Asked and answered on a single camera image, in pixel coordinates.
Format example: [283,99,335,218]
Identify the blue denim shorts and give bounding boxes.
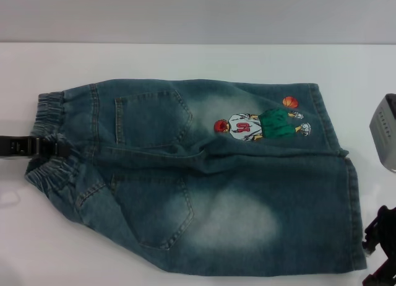
[24,78,368,278]

